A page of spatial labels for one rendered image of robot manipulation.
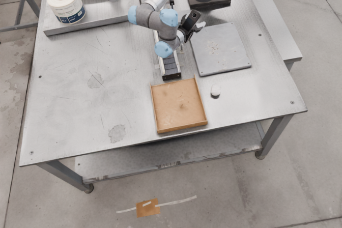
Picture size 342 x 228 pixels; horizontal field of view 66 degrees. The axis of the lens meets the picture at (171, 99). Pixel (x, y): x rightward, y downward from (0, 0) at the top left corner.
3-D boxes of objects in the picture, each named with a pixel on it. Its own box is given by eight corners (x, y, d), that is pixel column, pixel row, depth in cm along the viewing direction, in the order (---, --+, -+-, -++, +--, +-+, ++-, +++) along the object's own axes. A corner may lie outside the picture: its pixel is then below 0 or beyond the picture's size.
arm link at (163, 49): (169, 45, 108) (168, 62, 113) (181, 34, 115) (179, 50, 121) (152, 38, 110) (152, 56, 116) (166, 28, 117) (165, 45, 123)
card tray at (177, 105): (150, 86, 151) (149, 82, 147) (195, 78, 151) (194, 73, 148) (158, 134, 135) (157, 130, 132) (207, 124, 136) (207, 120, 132)
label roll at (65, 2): (58, 6, 187) (48, -11, 174) (86, 2, 187) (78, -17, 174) (55, 26, 176) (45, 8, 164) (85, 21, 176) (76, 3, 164)
